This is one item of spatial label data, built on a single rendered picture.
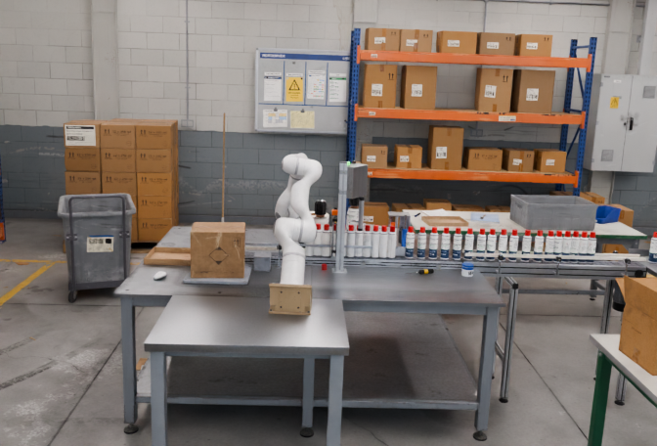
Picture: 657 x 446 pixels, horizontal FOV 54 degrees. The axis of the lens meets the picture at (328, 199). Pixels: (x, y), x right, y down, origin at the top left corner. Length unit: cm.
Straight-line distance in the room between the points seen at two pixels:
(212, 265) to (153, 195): 352
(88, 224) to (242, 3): 379
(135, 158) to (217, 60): 194
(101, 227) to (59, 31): 369
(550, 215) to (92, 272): 387
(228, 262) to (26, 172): 574
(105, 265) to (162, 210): 150
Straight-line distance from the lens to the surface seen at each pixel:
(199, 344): 297
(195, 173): 856
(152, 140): 709
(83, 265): 589
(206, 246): 370
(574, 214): 569
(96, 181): 725
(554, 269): 434
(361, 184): 390
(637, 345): 330
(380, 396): 386
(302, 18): 835
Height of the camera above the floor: 203
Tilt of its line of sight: 11 degrees down
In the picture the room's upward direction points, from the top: 2 degrees clockwise
